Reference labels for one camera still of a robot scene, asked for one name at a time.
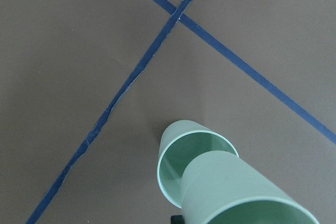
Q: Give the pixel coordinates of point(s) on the pale green cup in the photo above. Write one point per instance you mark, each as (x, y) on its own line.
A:
(219, 187)
(181, 142)

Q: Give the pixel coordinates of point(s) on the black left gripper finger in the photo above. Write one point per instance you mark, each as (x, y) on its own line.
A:
(177, 219)

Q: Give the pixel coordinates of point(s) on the brown paper table cover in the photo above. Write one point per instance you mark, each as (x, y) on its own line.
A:
(63, 61)

